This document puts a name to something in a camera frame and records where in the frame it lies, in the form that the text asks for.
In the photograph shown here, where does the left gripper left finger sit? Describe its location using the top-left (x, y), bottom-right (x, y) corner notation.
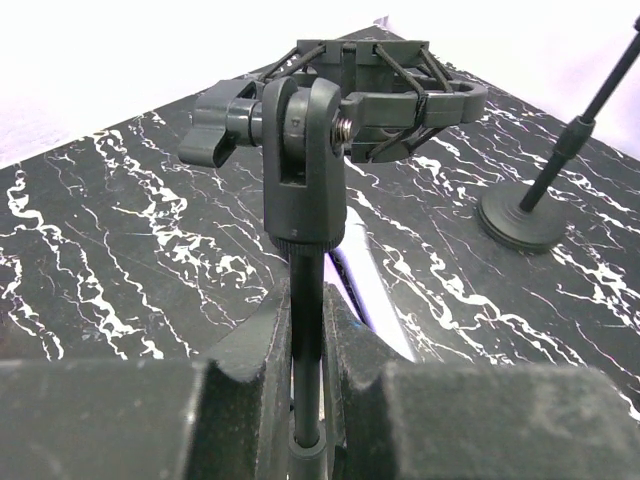
top-left (1, 282), bottom-right (291, 479)

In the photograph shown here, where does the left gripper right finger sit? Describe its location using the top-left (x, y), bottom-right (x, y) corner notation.
top-left (323, 286), bottom-right (639, 479)

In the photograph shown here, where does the silver microphone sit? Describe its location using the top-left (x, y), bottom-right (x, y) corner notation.
top-left (324, 207), bottom-right (417, 362)

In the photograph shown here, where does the black tripod stand with ring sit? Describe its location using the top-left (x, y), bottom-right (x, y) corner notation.
top-left (178, 40), bottom-right (487, 479)

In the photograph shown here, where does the black round-base stand right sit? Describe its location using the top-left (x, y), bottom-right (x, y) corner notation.
top-left (476, 14), bottom-right (640, 256)

